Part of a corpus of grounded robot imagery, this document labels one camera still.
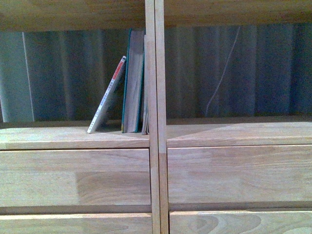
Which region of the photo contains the red spine white book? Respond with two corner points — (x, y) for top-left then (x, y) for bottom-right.
(87, 56), (127, 134)

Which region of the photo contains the right wooden shelf unit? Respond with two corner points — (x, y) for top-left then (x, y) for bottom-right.
(154, 0), (312, 234)

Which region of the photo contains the wooden shelf unit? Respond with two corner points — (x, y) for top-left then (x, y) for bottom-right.
(154, 0), (312, 234)
(0, 0), (160, 234)

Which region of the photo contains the left wooden shelf unit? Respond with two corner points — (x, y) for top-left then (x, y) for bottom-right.
(0, 0), (160, 234)

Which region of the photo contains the green hardcover book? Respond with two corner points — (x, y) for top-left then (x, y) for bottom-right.
(121, 29), (145, 133)

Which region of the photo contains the upper left wooden drawer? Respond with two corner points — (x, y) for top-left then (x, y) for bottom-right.
(0, 149), (151, 207)

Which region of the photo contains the wooden drawer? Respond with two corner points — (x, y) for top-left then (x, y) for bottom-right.
(168, 145), (312, 204)
(0, 213), (153, 234)
(169, 211), (312, 234)
(0, 149), (151, 207)

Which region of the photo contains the lower left wooden drawer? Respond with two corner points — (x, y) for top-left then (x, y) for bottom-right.
(0, 213), (153, 234)

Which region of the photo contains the upper right wooden drawer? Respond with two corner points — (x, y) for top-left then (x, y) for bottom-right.
(168, 145), (312, 204)

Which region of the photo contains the lower right wooden drawer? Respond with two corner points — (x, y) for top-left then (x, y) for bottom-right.
(169, 211), (312, 234)

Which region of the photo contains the thin book beside post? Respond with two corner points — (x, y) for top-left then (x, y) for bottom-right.
(142, 35), (149, 135)

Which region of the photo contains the thin hanging cord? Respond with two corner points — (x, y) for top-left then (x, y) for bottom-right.
(205, 25), (241, 116)

